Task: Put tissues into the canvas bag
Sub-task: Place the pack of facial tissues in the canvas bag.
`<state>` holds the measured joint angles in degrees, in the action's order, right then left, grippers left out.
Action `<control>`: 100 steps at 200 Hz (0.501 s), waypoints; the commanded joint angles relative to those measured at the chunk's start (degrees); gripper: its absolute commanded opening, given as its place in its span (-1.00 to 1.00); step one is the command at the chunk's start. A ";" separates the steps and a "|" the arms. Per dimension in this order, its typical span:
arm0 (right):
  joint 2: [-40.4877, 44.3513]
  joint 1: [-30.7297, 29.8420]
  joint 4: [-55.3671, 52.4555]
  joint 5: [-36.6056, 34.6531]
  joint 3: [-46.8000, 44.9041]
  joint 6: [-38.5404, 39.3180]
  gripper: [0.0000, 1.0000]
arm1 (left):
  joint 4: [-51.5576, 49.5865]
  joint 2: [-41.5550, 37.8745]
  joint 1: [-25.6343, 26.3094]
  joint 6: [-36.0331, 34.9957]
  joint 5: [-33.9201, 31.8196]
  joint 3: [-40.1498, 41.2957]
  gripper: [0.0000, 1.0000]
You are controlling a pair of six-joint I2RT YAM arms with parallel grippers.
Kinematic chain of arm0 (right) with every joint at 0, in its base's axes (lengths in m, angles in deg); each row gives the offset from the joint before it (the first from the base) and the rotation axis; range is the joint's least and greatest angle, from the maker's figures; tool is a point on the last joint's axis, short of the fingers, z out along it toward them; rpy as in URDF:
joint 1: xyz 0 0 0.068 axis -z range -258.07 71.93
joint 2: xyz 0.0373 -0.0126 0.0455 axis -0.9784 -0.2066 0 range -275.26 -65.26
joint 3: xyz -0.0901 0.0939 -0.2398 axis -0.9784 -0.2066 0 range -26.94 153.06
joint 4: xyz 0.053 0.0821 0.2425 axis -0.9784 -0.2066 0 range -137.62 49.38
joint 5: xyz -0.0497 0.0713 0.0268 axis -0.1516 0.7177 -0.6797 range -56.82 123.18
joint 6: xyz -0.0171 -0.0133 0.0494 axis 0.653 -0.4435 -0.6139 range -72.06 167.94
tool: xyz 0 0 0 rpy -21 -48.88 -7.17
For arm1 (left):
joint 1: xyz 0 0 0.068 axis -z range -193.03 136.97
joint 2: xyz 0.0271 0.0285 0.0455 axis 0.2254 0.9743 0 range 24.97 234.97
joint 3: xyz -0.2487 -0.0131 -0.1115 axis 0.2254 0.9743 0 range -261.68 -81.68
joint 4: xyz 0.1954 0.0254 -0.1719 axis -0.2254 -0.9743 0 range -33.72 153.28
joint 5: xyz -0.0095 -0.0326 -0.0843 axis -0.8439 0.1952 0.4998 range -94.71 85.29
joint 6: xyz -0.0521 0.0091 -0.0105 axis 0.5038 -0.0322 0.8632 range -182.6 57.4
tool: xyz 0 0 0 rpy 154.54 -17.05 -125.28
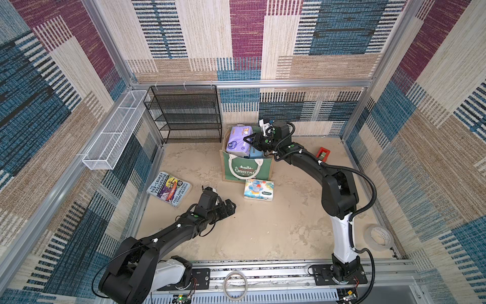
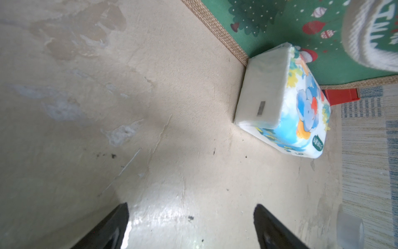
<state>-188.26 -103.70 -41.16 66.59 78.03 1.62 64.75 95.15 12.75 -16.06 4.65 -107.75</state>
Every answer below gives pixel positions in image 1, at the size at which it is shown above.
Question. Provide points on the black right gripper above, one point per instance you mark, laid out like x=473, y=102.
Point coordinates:
x=256, y=139

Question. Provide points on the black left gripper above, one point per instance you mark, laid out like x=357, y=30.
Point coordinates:
x=224, y=213

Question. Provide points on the purple tissue pack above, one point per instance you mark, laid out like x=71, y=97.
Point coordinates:
x=236, y=144

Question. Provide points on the light blue tissue pack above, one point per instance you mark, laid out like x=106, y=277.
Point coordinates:
x=255, y=153

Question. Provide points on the green canvas Christmas bag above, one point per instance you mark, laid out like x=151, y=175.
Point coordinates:
x=238, y=169

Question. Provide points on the white cartoon tissue pack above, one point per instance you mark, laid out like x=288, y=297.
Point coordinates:
x=261, y=190

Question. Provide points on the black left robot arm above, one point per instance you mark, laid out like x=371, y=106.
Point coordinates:
x=138, y=268

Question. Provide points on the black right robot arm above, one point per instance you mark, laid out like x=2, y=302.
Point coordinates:
x=339, y=197

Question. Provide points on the colourful children's book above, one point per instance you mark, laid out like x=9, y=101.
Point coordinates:
x=169, y=189

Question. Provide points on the red tape dispenser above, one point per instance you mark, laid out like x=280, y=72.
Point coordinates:
x=323, y=154

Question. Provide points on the clear tape roll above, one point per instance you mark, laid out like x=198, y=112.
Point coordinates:
x=378, y=238

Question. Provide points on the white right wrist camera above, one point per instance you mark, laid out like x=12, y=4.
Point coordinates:
x=266, y=126

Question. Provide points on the black wire shelf rack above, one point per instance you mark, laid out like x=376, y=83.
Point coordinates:
x=186, y=114

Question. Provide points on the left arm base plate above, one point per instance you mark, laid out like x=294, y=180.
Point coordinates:
x=202, y=276

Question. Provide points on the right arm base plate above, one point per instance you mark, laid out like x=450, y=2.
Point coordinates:
x=324, y=276

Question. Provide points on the white wire mesh basket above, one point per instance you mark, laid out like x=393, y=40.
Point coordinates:
x=109, y=145

